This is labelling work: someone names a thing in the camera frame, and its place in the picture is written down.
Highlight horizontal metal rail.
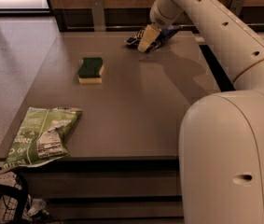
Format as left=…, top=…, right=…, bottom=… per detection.
left=63, top=23, right=264, bottom=32

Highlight left metal bracket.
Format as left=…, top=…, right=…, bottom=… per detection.
left=90, top=0, right=106, bottom=32

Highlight blue chip bag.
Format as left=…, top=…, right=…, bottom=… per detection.
left=126, top=25, right=182, bottom=53

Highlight right metal bracket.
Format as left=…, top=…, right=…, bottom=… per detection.
left=229, top=0, right=245, bottom=16

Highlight green jalapeno chip bag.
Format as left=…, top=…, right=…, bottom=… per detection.
left=3, top=107, right=82, bottom=171

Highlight lower grey drawer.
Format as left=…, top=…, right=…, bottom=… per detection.
left=49, top=201, right=184, bottom=220

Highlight top grey drawer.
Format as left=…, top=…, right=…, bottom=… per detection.
left=24, top=171, right=181, bottom=198

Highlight metal bracket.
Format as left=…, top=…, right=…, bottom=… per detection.
left=229, top=0, right=245, bottom=16
left=90, top=0, right=106, bottom=32

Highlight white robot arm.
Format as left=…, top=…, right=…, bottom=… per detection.
left=139, top=0, right=264, bottom=224

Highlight grey drawer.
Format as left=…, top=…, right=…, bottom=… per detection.
left=49, top=201, right=184, bottom=220
left=24, top=171, right=181, bottom=198

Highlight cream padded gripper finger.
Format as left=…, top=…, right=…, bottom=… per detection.
left=137, top=24, right=160, bottom=52

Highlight black chair frame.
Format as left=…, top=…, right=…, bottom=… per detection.
left=0, top=171, right=29, bottom=224

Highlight green and yellow sponge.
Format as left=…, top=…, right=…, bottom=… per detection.
left=77, top=57, right=104, bottom=84

